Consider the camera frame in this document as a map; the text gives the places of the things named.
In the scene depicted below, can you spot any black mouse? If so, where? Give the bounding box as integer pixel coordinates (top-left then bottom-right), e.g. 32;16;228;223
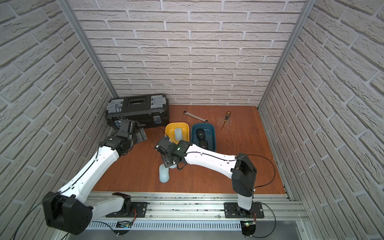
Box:
199;139;209;150
196;128;206;141

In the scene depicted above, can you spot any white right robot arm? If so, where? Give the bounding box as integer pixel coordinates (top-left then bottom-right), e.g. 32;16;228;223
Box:
155;137;257;211

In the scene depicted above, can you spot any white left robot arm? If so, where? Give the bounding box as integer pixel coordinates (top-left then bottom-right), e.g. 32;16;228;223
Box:
42;120;147;235

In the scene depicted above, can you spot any yellow storage box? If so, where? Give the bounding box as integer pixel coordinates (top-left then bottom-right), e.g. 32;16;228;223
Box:
165;122;190;144

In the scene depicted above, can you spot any teal storage box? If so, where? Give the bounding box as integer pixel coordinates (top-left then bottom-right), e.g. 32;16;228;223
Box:
191;123;217;152

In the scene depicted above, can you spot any black plastic toolbox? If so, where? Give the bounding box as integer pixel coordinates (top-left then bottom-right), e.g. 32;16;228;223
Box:
105;94;170;130

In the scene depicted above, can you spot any silver combination wrench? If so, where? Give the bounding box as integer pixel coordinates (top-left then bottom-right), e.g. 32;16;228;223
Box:
183;111;209;124

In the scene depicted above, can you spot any yellow black screwdriver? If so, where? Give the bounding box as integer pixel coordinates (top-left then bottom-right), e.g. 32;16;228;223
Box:
222;111;231;130

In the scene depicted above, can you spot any left green circuit board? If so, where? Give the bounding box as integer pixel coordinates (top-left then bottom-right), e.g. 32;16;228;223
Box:
116;221;134;229

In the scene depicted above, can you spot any right round controller board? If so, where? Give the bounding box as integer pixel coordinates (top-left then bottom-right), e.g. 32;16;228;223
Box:
240;221;256;237

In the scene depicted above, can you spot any aluminium mounting rail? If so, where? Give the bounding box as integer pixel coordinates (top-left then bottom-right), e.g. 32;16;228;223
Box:
53;191;316;240

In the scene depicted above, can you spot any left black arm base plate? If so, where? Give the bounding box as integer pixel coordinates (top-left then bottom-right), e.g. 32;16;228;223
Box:
106;202;149;218

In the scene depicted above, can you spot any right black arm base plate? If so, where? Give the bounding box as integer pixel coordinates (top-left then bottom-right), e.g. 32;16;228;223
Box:
224;202;265;219

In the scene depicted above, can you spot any right black cable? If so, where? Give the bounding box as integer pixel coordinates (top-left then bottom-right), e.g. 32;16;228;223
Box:
158;127;277;240

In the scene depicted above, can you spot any black cable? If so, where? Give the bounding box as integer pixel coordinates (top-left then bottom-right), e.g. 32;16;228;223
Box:
158;127;277;240
11;103;124;240

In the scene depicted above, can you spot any left black cable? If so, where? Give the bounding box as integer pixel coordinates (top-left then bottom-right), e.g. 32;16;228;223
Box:
11;103;124;240

